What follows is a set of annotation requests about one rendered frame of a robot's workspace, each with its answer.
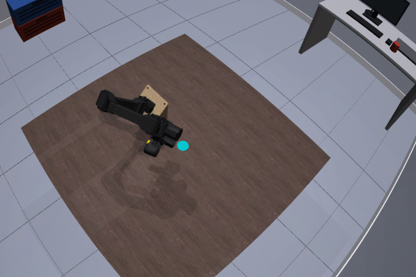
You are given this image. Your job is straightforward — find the cyan circle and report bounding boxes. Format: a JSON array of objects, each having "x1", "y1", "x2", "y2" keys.
[{"x1": 177, "y1": 141, "x2": 189, "y2": 151}]

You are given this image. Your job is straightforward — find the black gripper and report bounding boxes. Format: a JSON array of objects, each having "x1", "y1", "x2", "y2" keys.
[{"x1": 144, "y1": 135, "x2": 162, "y2": 157}]

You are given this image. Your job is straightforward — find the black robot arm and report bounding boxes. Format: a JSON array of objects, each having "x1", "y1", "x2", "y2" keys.
[{"x1": 96, "y1": 89, "x2": 183, "y2": 148}]

